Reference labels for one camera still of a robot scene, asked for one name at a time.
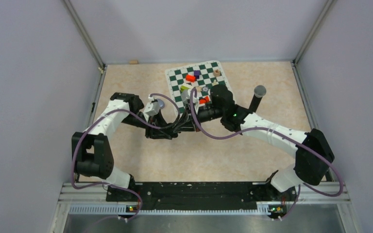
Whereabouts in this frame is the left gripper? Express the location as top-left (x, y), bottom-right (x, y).
top-left (121, 108), bottom-right (173, 139)

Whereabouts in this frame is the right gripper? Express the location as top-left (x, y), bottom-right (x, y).
top-left (173, 104), bottom-right (224, 133)

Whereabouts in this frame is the wooden cube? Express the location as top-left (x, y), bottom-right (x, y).
top-left (213, 69), bottom-right (221, 77)

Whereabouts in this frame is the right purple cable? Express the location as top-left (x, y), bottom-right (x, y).
top-left (189, 87), bottom-right (344, 222)

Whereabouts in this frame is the red arch block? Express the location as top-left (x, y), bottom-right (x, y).
top-left (199, 96), bottom-right (210, 104)

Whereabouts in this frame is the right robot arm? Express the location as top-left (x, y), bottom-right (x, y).
top-left (181, 84), bottom-right (335, 200)

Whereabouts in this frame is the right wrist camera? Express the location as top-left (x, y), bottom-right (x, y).
top-left (181, 88), bottom-right (199, 113)

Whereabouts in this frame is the purple block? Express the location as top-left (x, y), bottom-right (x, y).
top-left (193, 70), bottom-right (201, 79)

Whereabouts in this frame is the black microphone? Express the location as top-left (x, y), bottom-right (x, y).
top-left (249, 85), bottom-right (267, 113)

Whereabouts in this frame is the cork stopper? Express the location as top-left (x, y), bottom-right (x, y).
top-left (129, 60), bottom-right (139, 65)

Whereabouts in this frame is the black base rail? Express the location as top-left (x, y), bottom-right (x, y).
top-left (106, 182), bottom-right (296, 211)

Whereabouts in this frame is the green white lego brick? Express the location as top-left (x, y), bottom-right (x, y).
top-left (179, 84), bottom-right (191, 93)

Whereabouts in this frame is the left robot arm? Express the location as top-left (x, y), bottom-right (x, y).
top-left (70, 92), bottom-right (181, 201)

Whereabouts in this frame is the green white chessboard mat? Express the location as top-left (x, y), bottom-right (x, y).
top-left (164, 60), bottom-right (233, 114)

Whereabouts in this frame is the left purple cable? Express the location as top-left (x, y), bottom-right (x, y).
top-left (70, 93), bottom-right (181, 222)

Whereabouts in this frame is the lavender earbud charging case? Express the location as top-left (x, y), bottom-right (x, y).
top-left (157, 99), bottom-right (165, 109)

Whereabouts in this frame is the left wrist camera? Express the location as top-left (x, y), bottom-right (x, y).
top-left (143, 96), bottom-right (160, 122)

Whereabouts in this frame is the purple cable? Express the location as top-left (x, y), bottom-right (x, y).
top-left (189, 87), bottom-right (344, 222)
top-left (70, 93), bottom-right (181, 222)

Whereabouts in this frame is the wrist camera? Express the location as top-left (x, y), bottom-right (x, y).
top-left (143, 96), bottom-right (160, 122)
top-left (181, 88), bottom-right (199, 113)

